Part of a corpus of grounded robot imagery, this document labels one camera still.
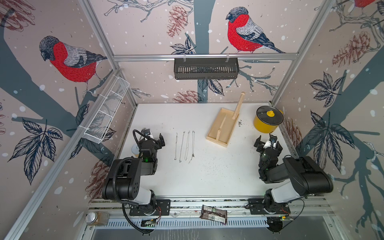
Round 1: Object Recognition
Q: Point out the wooden jewelry display stand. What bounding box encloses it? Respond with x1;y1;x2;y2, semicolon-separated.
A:
206;92;246;148

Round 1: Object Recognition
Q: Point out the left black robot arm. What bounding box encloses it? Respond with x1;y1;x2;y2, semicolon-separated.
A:
102;130;166;215

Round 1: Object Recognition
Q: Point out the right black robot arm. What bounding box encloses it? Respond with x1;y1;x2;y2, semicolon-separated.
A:
254;135;334;213

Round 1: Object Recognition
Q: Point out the yellow can with white lid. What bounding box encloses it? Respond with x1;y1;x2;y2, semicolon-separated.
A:
132;144;140;158

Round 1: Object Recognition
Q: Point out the yellow pot with black lid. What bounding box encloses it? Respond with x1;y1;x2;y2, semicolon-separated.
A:
254;106;284;134

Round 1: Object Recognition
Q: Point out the small electronics board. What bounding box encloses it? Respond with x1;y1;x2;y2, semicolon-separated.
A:
141;219;158;228

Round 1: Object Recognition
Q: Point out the dark snack wrapper packet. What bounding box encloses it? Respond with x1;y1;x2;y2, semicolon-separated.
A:
200;205;228;225

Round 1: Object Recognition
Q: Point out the glass jar with metal lid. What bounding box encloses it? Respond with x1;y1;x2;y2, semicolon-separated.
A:
85;212;109;226

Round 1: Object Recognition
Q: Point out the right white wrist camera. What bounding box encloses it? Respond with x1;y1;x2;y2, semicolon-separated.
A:
264;134;278;149

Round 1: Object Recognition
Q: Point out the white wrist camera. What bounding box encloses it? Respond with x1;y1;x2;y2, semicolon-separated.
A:
264;134;278;149
141;128;153;138

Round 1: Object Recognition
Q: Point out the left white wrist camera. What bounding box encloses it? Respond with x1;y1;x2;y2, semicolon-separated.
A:
141;128;153;138

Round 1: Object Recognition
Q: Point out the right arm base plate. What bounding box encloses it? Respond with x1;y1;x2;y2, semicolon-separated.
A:
246;198;291;216

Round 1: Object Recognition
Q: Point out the white mesh wall shelf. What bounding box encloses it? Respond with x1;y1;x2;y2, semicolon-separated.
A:
83;75;130;144

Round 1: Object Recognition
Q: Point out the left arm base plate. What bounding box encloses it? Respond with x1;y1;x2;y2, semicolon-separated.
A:
130;199;171;217

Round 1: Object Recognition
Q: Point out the black round fixture under rail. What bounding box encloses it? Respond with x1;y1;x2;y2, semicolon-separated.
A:
267;217;284;234

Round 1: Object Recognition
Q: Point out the black hanging wire basket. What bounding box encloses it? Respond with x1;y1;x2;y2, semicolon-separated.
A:
174;58;240;80

